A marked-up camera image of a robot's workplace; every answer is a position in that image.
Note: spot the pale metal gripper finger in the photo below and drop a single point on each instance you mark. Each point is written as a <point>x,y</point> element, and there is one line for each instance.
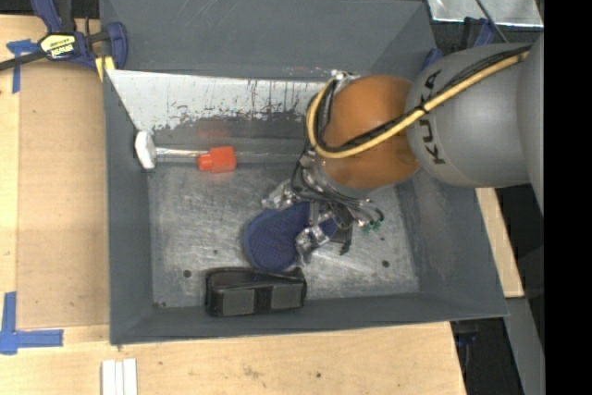
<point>320,236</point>
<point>304,250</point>

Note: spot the blue oval fabric pad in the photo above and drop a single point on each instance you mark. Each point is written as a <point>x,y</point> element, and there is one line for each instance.
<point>270,240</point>

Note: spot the black and grey box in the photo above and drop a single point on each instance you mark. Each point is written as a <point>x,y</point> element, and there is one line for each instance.
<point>254,293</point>

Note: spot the grey metal bin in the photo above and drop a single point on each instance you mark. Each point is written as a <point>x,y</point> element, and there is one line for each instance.
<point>208,226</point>

